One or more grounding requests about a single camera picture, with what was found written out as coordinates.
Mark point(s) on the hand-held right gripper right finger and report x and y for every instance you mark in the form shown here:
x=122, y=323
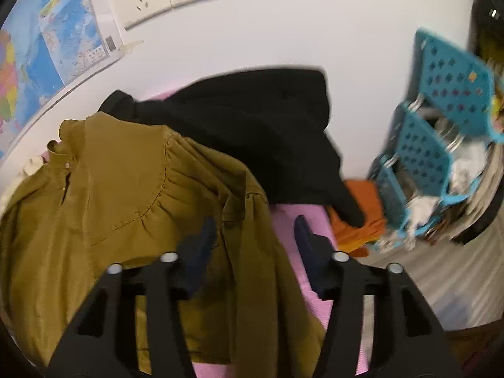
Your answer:
x=311, y=252

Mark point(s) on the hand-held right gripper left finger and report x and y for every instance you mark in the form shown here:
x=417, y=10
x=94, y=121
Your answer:
x=199, y=252

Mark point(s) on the olive green blouse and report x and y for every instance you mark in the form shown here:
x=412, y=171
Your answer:
x=118, y=189

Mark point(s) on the pink mat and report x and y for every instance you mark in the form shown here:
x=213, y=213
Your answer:
x=284, y=224

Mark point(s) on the orange cloth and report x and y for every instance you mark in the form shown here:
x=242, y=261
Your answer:
x=367, y=201

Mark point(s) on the black garment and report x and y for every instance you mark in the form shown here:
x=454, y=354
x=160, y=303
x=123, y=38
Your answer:
x=256, y=134

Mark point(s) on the white cloth in rack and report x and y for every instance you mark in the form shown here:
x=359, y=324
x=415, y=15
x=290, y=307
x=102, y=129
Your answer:
x=466, y=165

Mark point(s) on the cream cloth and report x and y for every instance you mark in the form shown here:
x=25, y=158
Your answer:
x=33, y=166

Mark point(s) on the blue perforated plastic rack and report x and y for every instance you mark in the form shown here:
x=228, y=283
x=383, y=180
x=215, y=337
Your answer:
x=453, y=75

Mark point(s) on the colourful wall map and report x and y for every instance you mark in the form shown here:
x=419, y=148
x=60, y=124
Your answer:
x=67, y=39

